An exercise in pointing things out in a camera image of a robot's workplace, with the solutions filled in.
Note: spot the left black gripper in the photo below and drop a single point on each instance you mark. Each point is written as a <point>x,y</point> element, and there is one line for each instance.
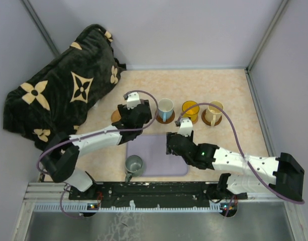
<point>124,111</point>

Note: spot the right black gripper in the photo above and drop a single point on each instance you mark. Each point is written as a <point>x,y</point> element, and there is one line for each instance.
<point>169,150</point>

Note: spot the woven rattan coaster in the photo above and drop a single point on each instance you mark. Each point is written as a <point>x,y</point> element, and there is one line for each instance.
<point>115,117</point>
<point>192,116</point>

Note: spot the white mug blue handle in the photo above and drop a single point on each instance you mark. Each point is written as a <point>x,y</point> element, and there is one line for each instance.
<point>165,109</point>

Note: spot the dark wooden coaster top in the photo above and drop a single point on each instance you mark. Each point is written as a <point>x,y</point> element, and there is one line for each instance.
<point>160,120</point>

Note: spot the dark wooden coaster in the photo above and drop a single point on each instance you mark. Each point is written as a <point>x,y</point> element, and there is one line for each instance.
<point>203,117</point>
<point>160,120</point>

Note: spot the cream yellow mug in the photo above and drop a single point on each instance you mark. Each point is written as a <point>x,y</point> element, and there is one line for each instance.
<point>213,113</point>

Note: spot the yellow glass mug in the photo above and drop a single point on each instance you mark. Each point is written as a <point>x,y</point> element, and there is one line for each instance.
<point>190,107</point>

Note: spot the grey green mug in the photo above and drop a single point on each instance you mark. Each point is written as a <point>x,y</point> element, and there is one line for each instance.
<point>134,167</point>

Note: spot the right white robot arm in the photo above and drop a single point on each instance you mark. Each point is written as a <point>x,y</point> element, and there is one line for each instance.
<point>282,176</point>

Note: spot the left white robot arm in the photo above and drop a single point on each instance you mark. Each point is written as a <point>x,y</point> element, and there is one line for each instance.
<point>60,157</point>

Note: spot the lavender plastic tray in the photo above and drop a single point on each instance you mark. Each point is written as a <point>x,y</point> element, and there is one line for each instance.
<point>152,150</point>

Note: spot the black floral plush blanket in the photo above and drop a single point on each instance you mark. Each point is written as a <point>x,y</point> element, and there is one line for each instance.
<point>57,98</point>

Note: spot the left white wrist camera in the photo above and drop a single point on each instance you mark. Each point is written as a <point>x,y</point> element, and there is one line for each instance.
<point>132,99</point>

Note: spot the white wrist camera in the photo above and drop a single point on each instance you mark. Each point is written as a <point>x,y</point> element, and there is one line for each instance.
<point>132,99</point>
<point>186,127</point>

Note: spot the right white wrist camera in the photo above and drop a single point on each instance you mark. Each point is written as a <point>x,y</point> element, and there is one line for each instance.
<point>186,127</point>

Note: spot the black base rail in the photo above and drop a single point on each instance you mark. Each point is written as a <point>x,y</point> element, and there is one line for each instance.
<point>153,194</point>

